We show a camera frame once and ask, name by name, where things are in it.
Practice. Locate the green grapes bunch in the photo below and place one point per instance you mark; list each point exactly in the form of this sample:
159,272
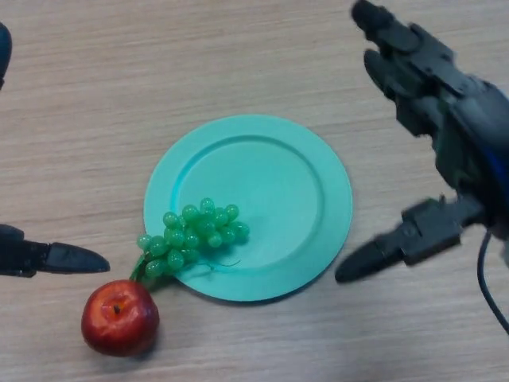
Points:
199,231

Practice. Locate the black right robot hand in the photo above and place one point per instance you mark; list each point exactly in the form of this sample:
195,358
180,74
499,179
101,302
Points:
473,131

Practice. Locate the red apple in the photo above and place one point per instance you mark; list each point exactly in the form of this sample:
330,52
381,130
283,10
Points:
119,322

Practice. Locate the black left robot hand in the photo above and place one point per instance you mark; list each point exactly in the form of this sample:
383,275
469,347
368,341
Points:
40,258

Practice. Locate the teal round plate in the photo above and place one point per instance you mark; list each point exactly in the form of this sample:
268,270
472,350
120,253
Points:
274,187

